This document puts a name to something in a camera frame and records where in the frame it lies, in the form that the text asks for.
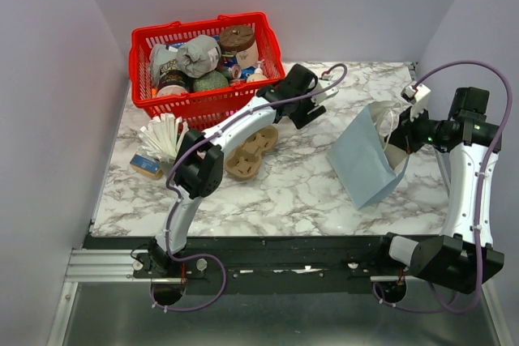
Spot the white paper takeout bag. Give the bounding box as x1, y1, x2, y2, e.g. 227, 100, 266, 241
327, 100, 409, 210

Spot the brown cardboard cup carrier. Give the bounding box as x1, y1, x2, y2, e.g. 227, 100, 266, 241
224, 126, 278, 181

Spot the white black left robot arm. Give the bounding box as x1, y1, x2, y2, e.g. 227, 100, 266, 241
148, 64, 337, 277

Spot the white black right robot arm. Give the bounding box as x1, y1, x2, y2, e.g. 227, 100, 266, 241
372, 84, 504, 294

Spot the small pump lotion bottle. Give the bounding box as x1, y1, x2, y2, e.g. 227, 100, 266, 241
247, 61, 268, 83

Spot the green round sponge ball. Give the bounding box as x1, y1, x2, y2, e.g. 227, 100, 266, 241
192, 70, 229, 92

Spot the brown lidded beige jar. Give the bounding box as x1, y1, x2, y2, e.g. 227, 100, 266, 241
219, 24, 259, 69

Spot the red plastic shopping basket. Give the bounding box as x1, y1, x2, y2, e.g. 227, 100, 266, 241
128, 11, 285, 130

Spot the grey rolled cloth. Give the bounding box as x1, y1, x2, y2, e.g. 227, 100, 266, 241
176, 35, 221, 79

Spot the dark labelled snack bag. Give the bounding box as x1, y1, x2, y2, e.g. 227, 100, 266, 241
149, 44, 192, 98

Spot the white paper straws bundle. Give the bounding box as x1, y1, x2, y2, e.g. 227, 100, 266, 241
139, 113, 189, 162

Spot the blue napkin box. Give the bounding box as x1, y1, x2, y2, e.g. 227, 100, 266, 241
129, 153, 163, 180

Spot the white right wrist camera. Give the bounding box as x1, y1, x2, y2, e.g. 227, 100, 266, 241
401, 83, 431, 122

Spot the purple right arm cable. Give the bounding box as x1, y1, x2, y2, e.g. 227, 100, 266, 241
372, 60, 510, 314

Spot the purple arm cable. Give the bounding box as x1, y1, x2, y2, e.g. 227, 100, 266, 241
150, 63, 349, 314
372, 60, 510, 314

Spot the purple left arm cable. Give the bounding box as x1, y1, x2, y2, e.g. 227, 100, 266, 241
150, 63, 349, 314

